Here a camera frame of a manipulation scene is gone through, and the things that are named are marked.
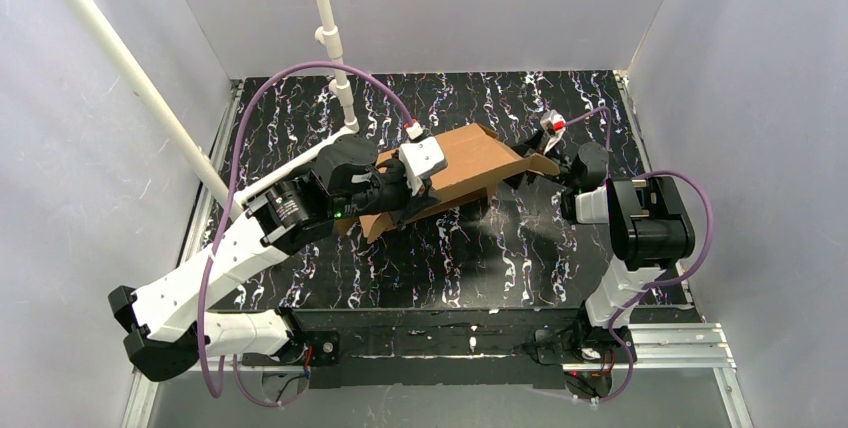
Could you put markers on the brown cardboard box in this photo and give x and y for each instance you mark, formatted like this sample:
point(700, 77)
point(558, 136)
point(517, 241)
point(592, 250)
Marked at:
point(477, 162)

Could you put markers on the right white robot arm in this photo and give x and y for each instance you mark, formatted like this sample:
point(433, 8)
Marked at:
point(650, 231)

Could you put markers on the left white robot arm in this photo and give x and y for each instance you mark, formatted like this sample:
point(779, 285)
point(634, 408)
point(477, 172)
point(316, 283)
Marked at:
point(168, 322)

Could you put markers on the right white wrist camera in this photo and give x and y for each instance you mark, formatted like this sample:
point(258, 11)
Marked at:
point(553, 126)

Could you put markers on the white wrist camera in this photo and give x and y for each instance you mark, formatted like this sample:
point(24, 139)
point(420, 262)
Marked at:
point(553, 126)
point(422, 157)

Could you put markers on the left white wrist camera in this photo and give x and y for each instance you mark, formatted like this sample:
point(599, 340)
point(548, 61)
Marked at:
point(422, 157)

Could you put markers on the white pvc pipe frame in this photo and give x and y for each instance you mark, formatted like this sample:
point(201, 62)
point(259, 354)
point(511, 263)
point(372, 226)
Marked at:
point(196, 77)

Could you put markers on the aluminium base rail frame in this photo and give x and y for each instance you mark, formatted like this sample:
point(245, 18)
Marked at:
point(451, 298)

